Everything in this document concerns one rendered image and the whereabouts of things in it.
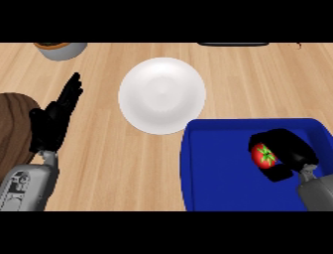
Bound white plate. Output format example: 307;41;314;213
116;57;208;136

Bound blue tray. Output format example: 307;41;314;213
180;117;333;212

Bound grey plant pot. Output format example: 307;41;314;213
32;42;88;63

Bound round brown wooden board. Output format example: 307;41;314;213
0;92;44;203

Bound black flat object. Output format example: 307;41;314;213
196;42;271;48

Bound red tomato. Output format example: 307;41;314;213
249;142;278;170

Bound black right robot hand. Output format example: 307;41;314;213
247;128;320;184

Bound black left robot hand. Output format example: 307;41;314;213
27;71;84;154

